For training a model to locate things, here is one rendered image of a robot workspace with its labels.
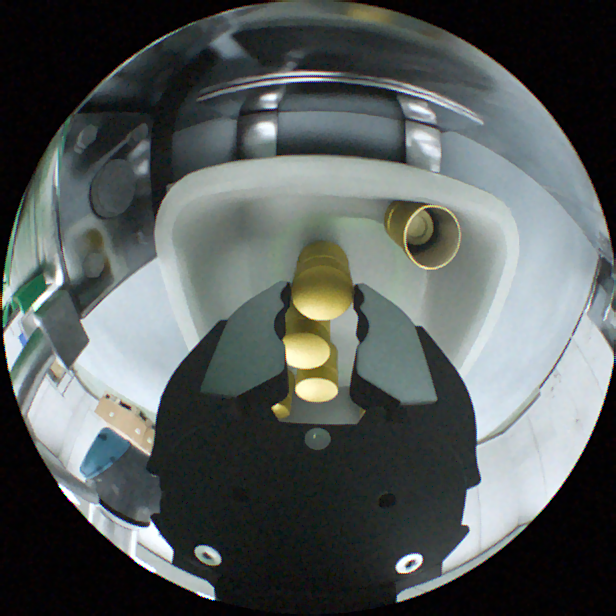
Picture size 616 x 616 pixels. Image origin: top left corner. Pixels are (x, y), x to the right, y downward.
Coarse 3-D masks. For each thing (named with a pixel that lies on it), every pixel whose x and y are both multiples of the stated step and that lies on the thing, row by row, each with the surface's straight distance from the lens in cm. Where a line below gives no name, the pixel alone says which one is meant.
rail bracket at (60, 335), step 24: (48, 312) 9; (72, 312) 10; (48, 336) 9; (72, 336) 10; (24, 360) 10; (48, 360) 10; (72, 360) 10; (24, 384) 10; (24, 408) 10; (48, 456) 12; (72, 480) 12; (96, 504) 14
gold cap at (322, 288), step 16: (320, 240) 15; (304, 256) 13; (320, 256) 12; (336, 256) 13; (304, 272) 11; (320, 272) 11; (336, 272) 11; (304, 288) 12; (320, 288) 12; (336, 288) 12; (352, 288) 12; (304, 304) 12; (320, 304) 12; (336, 304) 12
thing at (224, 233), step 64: (192, 192) 9; (256, 192) 10; (320, 192) 12; (384, 192) 8; (448, 192) 9; (192, 256) 11; (256, 256) 16; (384, 256) 16; (512, 256) 12; (192, 320) 11; (448, 320) 15
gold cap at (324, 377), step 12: (336, 348) 20; (336, 360) 19; (300, 372) 17; (312, 372) 17; (324, 372) 17; (336, 372) 18; (300, 384) 17; (312, 384) 17; (324, 384) 17; (336, 384) 17; (300, 396) 18; (312, 396) 18; (324, 396) 18
